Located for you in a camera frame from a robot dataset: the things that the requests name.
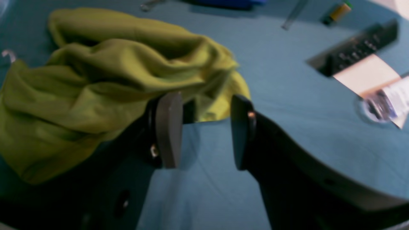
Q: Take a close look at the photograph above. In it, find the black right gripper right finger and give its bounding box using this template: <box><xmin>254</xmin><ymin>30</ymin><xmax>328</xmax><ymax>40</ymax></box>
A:
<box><xmin>231</xmin><ymin>95</ymin><xmax>409</xmax><ymax>230</ymax></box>

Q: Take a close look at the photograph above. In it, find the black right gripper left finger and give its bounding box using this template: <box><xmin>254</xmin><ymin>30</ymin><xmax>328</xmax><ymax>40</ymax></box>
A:
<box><xmin>1</xmin><ymin>92</ymin><xmax>183</xmax><ymax>230</ymax></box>

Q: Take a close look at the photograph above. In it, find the olive green t-shirt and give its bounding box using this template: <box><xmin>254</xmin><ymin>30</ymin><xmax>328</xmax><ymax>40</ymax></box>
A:
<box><xmin>1</xmin><ymin>8</ymin><xmax>251</xmax><ymax>185</ymax></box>

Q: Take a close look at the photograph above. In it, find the black remote control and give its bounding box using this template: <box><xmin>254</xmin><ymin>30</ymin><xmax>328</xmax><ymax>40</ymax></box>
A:
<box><xmin>307</xmin><ymin>19</ymin><xmax>399</xmax><ymax>77</ymax></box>

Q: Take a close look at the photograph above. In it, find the white card packet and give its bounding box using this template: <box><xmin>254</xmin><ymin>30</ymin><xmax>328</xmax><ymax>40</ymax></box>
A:
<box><xmin>333</xmin><ymin>54</ymin><xmax>401</xmax><ymax>124</ymax></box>

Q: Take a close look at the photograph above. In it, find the blue table cloth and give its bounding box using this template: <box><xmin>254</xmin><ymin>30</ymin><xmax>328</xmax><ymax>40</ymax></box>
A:
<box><xmin>1</xmin><ymin>0</ymin><xmax>408</xmax><ymax>230</ymax></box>

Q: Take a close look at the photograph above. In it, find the small yellow battery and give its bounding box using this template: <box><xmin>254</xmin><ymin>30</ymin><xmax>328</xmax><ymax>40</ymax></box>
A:
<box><xmin>321</xmin><ymin>1</ymin><xmax>352</xmax><ymax>26</ymax></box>

